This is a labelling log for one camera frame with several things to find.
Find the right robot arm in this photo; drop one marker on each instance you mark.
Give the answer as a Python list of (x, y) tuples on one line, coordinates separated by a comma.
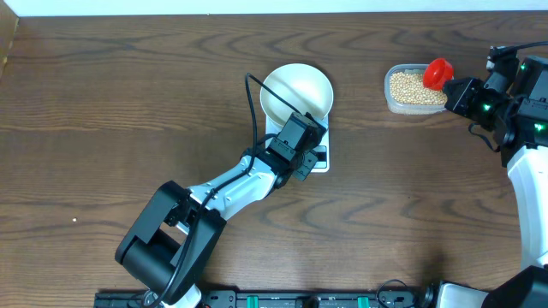
[(512, 105)]

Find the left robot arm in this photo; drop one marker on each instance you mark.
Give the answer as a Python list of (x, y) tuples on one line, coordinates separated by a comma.
[(172, 239)]

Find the white digital kitchen scale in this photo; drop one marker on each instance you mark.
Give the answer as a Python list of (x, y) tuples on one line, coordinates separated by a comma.
[(322, 150)]

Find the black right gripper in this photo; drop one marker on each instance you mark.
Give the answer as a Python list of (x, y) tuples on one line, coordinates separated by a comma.
[(458, 103)]

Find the red plastic measuring scoop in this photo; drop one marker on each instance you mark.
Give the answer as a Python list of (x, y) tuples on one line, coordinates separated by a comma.
[(437, 73)]

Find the white ceramic bowl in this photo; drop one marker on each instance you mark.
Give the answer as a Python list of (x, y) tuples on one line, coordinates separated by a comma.
[(303, 86)]

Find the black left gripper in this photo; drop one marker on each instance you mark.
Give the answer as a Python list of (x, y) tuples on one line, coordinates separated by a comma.
[(306, 160)]

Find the clear plastic container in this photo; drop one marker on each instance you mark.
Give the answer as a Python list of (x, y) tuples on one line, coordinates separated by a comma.
[(408, 109)]

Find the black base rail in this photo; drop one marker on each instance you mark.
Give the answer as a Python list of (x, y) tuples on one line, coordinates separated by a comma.
[(385, 298)]

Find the soybeans in container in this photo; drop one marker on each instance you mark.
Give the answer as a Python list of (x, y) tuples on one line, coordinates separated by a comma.
[(409, 89)]

